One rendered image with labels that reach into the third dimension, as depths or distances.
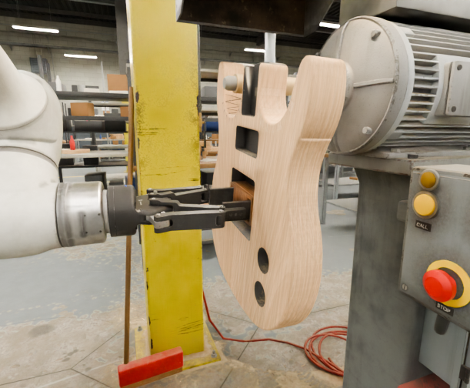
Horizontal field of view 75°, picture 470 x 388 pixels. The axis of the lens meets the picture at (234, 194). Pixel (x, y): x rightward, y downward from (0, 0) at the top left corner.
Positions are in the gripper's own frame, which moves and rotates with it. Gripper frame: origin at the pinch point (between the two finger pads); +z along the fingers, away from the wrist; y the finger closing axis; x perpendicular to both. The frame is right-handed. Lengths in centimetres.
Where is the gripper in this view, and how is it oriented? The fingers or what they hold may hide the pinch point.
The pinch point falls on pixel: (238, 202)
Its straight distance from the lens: 51.3
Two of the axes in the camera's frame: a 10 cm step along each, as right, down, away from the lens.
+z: 9.4, -0.6, 3.4
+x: 0.5, -9.5, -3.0
